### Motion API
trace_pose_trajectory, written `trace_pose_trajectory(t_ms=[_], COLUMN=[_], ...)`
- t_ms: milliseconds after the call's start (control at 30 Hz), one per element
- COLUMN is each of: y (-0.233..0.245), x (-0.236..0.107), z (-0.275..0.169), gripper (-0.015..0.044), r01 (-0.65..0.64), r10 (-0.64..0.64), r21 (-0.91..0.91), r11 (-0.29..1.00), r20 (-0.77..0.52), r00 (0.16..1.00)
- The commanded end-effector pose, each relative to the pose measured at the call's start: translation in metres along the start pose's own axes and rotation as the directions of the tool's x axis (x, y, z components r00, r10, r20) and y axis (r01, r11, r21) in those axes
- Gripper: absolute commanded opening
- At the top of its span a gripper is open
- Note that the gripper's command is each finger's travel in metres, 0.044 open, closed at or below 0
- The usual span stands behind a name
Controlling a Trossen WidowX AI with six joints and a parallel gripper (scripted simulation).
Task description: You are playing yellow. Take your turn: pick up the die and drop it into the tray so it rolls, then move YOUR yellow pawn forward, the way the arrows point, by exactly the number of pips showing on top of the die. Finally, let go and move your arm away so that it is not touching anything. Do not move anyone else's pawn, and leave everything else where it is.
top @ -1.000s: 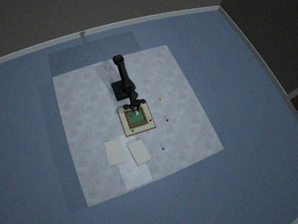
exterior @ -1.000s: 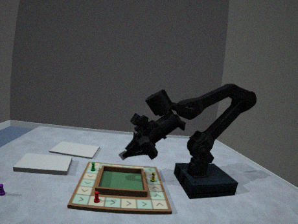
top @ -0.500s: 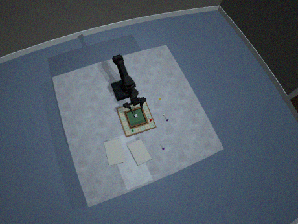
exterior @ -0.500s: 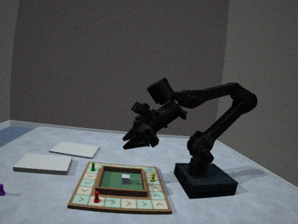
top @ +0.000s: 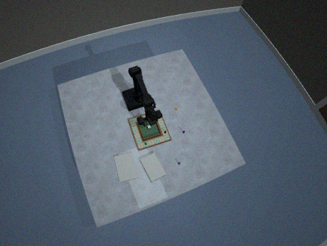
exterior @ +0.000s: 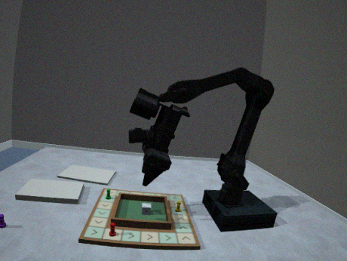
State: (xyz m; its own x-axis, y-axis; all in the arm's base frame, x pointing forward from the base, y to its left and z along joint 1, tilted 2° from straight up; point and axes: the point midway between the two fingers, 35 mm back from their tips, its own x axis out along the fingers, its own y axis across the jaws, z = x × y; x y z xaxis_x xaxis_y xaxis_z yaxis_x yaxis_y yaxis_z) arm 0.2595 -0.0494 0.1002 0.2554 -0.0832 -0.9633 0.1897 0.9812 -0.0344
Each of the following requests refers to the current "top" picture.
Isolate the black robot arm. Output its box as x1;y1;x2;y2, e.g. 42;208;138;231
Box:
128;66;159;126

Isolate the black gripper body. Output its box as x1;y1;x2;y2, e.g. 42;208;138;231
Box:
136;110;163;125

